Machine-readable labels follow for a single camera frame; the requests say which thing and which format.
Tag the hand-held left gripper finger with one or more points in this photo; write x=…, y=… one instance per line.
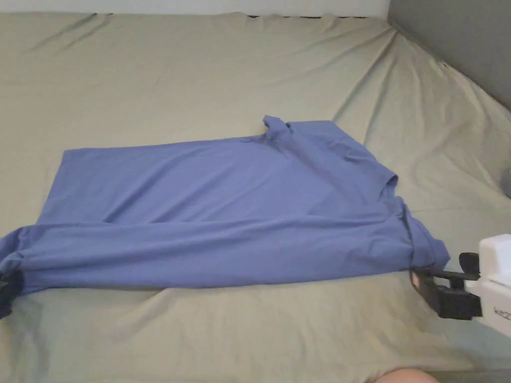
x=5, y=285

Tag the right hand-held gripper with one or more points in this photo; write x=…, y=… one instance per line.
x=495, y=275

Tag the blue shirt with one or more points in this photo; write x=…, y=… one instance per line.
x=223, y=207

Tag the grey padded headboard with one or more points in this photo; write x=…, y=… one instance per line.
x=459, y=36

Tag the bed with pale green sheet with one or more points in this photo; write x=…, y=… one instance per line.
x=167, y=72

